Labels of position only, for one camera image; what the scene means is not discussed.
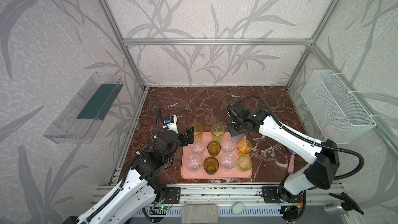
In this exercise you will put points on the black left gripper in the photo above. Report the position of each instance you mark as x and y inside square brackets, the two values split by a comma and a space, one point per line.
[186, 137]

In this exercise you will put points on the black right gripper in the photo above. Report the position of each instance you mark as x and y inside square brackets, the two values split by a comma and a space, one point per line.
[236, 127]

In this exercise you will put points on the clear faceted glass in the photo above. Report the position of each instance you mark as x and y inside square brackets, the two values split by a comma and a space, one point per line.
[228, 144]
[193, 163]
[228, 161]
[197, 147]

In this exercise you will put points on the yellow tall glass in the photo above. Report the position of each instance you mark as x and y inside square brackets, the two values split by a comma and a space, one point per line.
[198, 130]

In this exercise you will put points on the yellow short glass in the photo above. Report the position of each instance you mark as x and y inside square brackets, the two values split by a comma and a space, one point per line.
[244, 146]

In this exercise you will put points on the tall green glass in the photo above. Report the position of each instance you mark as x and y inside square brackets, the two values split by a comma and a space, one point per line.
[217, 132]

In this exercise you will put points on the amber dotted glass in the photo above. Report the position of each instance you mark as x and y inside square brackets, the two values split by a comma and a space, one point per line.
[211, 165]
[213, 148]

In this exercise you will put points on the green short glass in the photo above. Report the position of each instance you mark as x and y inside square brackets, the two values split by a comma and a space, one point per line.
[244, 163]

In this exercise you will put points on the blue frosted plastic cup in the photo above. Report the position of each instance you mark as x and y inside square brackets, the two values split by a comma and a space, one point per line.
[238, 137]

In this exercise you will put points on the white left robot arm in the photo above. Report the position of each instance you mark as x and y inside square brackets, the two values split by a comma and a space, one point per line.
[140, 185]

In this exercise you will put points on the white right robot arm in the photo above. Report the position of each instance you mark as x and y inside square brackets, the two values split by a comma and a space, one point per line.
[322, 157]

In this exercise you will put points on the pink plastic tray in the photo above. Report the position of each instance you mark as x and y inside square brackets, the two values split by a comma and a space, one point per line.
[234, 173]

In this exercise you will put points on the grey foam block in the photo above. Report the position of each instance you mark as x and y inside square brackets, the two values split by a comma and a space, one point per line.
[199, 214]

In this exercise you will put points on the pale green oval pad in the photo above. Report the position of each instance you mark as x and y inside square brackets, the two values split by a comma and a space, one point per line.
[237, 208]

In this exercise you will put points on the white wire wall basket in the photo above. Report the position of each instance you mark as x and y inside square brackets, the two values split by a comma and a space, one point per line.
[337, 111]

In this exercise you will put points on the clear plastic wall bin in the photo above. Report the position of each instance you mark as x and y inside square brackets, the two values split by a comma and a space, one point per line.
[81, 119]

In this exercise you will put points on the black clamp handle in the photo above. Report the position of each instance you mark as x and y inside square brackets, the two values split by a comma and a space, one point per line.
[346, 205]

